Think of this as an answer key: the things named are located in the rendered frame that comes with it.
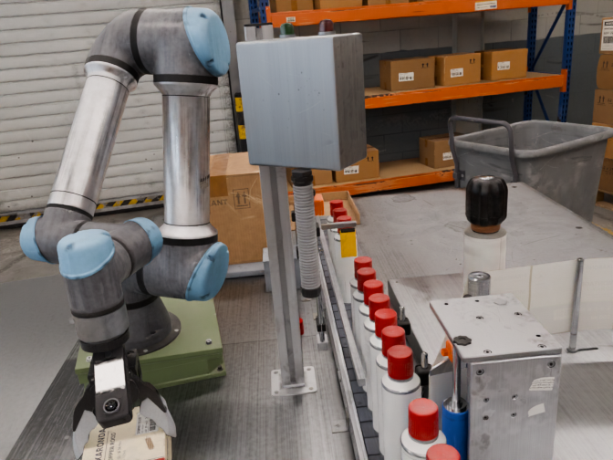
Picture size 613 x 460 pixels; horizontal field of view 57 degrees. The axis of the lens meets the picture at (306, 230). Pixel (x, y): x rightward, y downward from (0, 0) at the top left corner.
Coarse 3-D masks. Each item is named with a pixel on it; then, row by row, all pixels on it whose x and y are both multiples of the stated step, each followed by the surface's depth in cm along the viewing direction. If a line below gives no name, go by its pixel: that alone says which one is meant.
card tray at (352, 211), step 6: (330, 192) 224; (336, 192) 224; (342, 192) 224; (288, 198) 223; (324, 198) 224; (330, 198) 224; (336, 198) 225; (342, 198) 225; (348, 198) 220; (324, 204) 221; (348, 204) 218; (354, 204) 206; (348, 210) 212; (354, 210) 207; (354, 216) 204; (294, 222) 204; (294, 228) 197
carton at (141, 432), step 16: (96, 432) 91; (112, 432) 91; (128, 432) 90; (144, 432) 90; (160, 432) 90; (96, 448) 87; (112, 448) 87; (128, 448) 87; (144, 448) 86; (160, 448) 86
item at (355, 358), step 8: (320, 224) 161; (320, 232) 154; (320, 240) 151; (328, 256) 137; (328, 264) 133; (328, 272) 131; (336, 280) 124; (336, 288) 120; (336, 296) 117; (344, 312) 110; (344, 320) 107; (344, 328) 105; (352, 336) 102; (352, 344) 99; (352, 352) 97; (352, 360) 95; (360, 368) 92; (360, 376) 90; (360, 384) 90
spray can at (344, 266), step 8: (344, 216) 127; (336, 240) 126; (336, 248) 127; (336, 256) 128; (352, 256) 127; (336, 264) 129; (344, 264) 127; (352, 264) 127; (336, 272) 130; (344, 272) 128; (352, 272) 128; (344, 280) 129; (344, 288) 129; (344, 296) 130; (344, 304) 131
